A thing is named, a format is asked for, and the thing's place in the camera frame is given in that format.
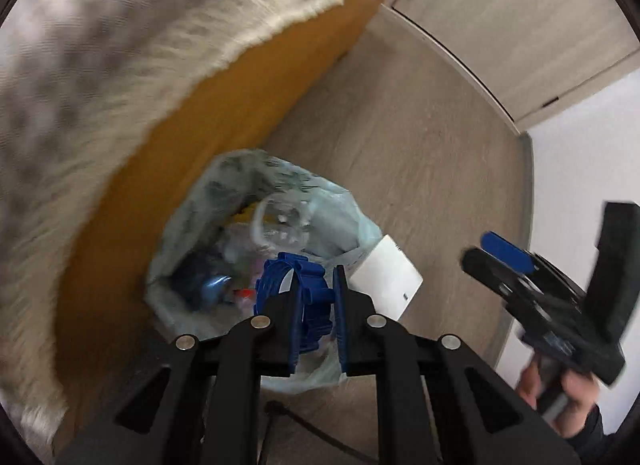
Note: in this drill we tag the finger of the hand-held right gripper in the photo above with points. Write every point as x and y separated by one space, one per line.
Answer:
492 272
510 251

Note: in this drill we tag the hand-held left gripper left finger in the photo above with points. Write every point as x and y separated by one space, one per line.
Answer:
292 335

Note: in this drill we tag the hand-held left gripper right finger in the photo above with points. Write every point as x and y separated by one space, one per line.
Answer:
342 330

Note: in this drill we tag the blue ribbed plastic holder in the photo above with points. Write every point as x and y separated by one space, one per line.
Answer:
312 305

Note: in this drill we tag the dark blue box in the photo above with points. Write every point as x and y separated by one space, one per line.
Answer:
205 280

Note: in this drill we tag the clear plastic packaging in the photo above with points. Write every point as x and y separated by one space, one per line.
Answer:
280 230

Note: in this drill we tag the yellow snack packet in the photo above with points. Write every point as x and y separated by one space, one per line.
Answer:
242 215

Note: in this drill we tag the leaf print trash bag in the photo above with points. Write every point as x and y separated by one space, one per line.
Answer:
200 205

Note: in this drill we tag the person's right forearm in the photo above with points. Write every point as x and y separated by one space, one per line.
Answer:
590 430

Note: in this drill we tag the person's right hand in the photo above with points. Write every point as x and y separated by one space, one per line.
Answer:
577 400

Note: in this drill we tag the white carton box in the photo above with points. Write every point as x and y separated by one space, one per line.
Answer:
385 275

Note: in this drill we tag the black metal stand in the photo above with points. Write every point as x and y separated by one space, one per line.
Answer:
300 420

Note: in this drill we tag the light wooden door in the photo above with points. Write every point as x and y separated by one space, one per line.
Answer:
500 20

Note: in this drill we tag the wooden bed frame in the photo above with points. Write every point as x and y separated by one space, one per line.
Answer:
150 195

